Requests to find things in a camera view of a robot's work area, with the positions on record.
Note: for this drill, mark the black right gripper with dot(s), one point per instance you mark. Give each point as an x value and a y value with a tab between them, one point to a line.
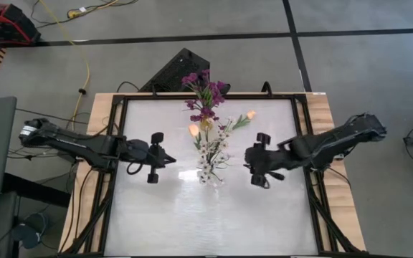
274	159

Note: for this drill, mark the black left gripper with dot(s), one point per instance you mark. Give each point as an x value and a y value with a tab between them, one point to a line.
140	152

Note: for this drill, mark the green leafy stem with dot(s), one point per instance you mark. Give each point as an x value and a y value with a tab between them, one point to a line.
193	130

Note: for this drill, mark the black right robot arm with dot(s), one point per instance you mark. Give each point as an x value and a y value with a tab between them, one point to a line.
335	139

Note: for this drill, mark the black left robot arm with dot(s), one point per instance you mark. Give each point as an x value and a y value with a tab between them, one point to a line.
84	145

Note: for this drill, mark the clear glass vase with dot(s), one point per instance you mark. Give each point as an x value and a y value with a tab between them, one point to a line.
213	182

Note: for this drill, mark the yellow glass vase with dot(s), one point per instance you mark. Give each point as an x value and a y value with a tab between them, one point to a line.
205	125

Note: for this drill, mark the peach artificial tulip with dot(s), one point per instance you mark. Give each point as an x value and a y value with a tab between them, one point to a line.
251	114

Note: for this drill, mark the white table sheet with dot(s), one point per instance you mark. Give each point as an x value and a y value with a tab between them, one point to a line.
178	222

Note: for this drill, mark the black round knob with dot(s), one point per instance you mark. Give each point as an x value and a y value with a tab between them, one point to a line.
225	88

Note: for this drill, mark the wooden table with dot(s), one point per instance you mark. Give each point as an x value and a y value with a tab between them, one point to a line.
321	118

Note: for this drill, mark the black perforated computer tower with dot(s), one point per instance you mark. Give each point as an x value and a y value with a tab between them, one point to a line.
172	73

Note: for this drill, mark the black floor beam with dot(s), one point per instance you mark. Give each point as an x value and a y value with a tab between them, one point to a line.
34	190

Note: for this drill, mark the dark teal round stool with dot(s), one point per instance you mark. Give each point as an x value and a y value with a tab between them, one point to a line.
29	233

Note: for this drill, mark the red black toolbox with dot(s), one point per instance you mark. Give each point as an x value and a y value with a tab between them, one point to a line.
9	25

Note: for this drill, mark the black metal table frame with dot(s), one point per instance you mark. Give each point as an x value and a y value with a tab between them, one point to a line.
282	96

